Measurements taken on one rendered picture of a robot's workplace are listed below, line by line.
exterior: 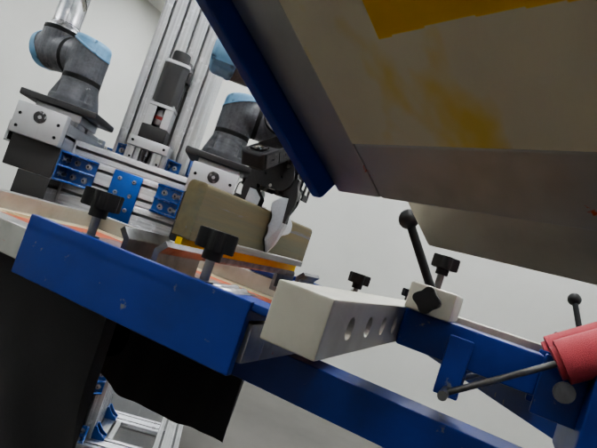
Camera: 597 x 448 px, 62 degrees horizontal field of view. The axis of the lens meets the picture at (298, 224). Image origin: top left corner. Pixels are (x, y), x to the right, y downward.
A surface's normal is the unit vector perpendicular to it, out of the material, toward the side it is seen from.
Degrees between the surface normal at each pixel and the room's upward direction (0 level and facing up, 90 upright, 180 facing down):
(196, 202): 91
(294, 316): 90
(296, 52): 148
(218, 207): 90
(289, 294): 90
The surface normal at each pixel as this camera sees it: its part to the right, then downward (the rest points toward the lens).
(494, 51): -0.67, 0.65
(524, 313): -0.37, -0.17
